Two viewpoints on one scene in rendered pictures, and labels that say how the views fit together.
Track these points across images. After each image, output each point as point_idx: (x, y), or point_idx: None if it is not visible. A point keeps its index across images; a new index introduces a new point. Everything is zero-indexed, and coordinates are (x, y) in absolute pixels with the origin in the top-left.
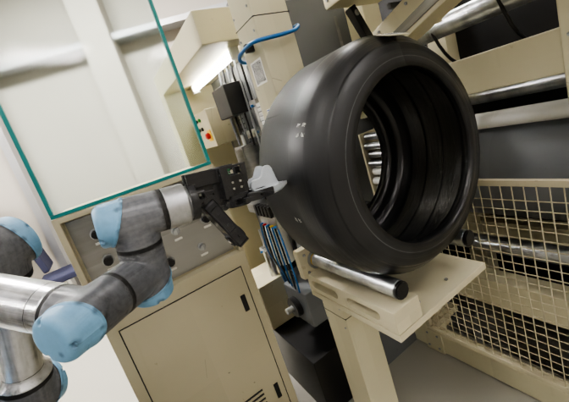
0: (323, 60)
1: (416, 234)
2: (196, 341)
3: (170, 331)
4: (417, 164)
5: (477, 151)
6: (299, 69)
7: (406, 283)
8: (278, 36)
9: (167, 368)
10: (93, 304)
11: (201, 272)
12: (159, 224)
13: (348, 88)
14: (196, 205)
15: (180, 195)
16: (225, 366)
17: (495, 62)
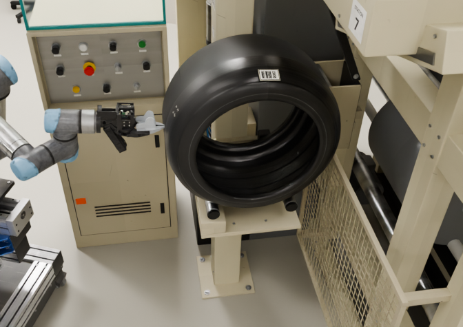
0: (217, 67)
1: (268, 182)
2: (109, 150)
3: (91, 136)
4: (312, 131)
5: (323, 161)
6: (247, 12)
7: (218, 213)
8: None
9: (83, 157)
10: (34, 163)
11: None
12: (75, 132)
13: (209, 106)
14: (97, 129)
15: (90, 122)
16: (126, 175)
17: (406, 96)
